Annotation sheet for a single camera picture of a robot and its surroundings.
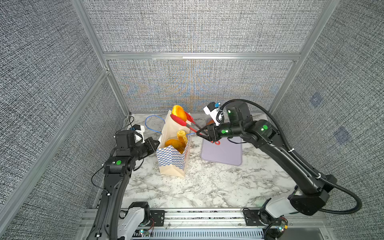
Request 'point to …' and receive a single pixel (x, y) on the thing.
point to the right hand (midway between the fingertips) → (200, 128)
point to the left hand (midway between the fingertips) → (162, 140)
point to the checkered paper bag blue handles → (170, 160)
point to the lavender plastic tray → (227, 152)
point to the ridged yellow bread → (181, 136)
